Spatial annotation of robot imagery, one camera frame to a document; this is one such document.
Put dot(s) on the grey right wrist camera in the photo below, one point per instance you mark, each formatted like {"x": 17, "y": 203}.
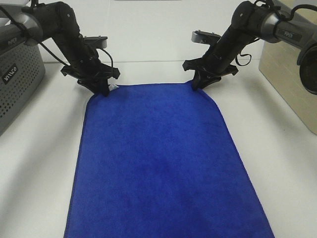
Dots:
{"x": 202, "y": 37}

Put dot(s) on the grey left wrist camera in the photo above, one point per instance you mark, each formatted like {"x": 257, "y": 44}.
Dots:
{"x": 98, "y": 42}

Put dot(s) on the beige storage bin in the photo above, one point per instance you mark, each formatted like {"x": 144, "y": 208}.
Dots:
{"x": 289, "y": 60}

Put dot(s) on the grey perforated plastic basket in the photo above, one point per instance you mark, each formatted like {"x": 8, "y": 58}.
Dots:
{"x": 21, "y": 71}

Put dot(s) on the blue microfibre towel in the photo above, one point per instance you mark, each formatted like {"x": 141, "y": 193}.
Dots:
{"x": 157, "y": 161}

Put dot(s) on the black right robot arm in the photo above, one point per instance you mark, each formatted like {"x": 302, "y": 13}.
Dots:
{"x": 251, "y": 22}

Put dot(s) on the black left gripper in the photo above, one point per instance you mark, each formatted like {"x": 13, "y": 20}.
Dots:
{"x": 85, "y": 65}

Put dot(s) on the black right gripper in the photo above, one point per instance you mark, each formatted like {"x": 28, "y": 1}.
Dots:
{"x": 211, "y": 64}

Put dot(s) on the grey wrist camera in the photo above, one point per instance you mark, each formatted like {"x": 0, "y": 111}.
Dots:
{"x": 202, "y": 37}
{"x": 98, "y": 42}

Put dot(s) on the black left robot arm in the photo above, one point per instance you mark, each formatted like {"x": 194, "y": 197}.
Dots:
{"x": 31, "y": 25}

